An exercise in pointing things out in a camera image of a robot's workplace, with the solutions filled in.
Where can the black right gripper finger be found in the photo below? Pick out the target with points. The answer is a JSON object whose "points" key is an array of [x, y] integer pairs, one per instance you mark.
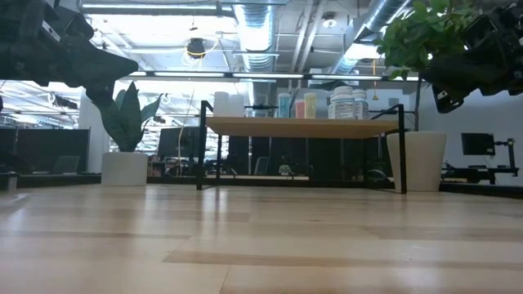
{"points": [[466, 75], [447, 102]]}

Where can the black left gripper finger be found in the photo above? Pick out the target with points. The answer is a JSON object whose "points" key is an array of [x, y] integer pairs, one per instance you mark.
{"points": [[102, 67], [100, 94]]}

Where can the translucent blue bottle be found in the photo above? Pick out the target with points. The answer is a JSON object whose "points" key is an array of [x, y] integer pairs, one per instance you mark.
{"points": [[284, 106]]}

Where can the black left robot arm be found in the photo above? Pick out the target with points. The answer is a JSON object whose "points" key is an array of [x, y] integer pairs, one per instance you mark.
{"points": [[5, 49]]}

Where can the black monitor on arm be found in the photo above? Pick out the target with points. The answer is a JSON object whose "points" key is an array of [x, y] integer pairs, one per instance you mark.
{"points": [[478, 143]]}

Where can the dark green snake plant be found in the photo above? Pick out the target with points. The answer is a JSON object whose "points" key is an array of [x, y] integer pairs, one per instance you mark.
{"points": [[126, 118]]}

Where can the leafy green plant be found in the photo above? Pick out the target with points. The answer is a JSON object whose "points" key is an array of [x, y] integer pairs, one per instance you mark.
{"points": [[412, 36]]}

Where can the large white plant pot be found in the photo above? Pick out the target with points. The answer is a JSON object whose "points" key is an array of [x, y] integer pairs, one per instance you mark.
{"points": [[417, 161]]}

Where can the black office partition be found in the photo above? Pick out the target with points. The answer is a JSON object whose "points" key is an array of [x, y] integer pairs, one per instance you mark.
{"points": [[41, 143]]}

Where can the grey office chair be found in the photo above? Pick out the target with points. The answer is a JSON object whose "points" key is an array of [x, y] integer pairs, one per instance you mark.
{"points": [[66, 164]]}

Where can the black office desk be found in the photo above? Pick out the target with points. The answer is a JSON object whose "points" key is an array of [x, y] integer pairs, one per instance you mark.
{"points": [[478, 173]]}

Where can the small white plant pot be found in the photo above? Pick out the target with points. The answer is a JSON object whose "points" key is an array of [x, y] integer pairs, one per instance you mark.
{"points": [[124, 169]]}

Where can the black computer monitor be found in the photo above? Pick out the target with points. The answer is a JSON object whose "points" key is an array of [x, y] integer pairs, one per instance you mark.
{"points": [[175, 143]]}

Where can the black ceiling-mounted device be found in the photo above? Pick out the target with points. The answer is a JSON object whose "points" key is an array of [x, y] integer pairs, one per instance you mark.
{"points": [[196, 47]]}

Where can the translucent yellow bottle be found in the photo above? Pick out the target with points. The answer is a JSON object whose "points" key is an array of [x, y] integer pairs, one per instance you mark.
{"points": [[310, 106]]}

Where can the round ceiling fixture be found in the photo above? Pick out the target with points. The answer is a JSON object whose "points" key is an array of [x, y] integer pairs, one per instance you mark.
{"points": [[329, 21]]}

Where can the translucent pink bottle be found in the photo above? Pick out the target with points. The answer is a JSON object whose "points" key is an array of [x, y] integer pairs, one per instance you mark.
{"points": [[300, 110]]}

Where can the long linear ceiling light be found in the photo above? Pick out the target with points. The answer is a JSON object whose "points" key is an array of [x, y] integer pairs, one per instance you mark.
{"points": [[265, 75]]}

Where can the small potted desk plant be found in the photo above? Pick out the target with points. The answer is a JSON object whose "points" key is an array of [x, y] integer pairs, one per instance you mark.
{"points": [[284, 169]]}

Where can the dark office chair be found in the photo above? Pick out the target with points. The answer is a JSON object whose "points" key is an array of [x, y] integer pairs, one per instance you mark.
{"points": [[262, 165]]}

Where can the slanted silver ventilation duct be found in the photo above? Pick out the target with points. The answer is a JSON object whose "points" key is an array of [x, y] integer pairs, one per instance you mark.
{"points": [[376, 16]]}

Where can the wooden shelf with black frame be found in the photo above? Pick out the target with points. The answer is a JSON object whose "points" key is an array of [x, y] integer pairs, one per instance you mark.
{"points": [[298, 127]]}

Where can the wide silver ventilation duct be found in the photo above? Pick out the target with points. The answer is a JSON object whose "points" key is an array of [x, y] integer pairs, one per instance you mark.
{"points": [[256, 32]]}

